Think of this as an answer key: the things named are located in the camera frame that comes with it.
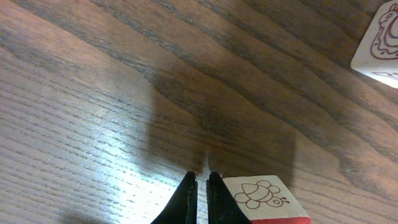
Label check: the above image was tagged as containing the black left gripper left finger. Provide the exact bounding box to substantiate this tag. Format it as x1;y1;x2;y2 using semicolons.
151;171;198;224

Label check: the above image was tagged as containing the yellow O block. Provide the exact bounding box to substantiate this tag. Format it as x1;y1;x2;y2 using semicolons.
350;0;397;88

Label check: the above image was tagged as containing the red U block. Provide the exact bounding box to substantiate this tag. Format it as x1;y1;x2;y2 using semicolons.
223;175;312;224

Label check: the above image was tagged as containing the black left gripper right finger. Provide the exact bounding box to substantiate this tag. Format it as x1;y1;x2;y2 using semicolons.
206;172;251;224

